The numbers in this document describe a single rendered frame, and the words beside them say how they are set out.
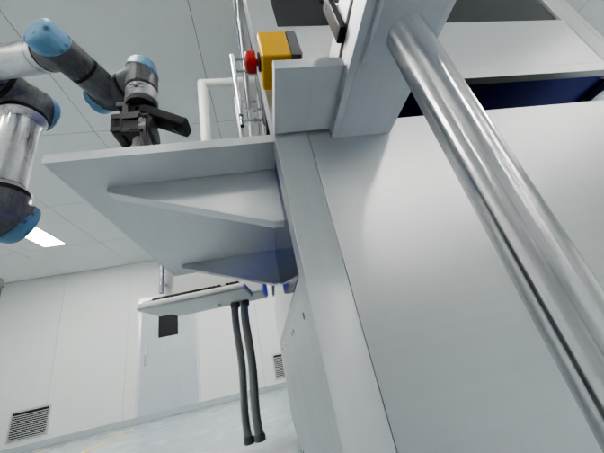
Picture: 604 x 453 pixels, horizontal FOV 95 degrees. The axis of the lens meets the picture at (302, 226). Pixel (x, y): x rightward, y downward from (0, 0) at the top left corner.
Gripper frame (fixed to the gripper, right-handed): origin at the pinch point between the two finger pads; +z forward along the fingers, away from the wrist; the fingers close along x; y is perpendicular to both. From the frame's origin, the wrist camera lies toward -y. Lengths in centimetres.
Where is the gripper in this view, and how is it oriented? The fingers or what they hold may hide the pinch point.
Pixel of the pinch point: (150, 168)
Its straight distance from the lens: 71.4
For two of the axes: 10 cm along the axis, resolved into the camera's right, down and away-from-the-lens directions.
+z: 2.2, 8.9, -4.1
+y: -9.7, 1.6, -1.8
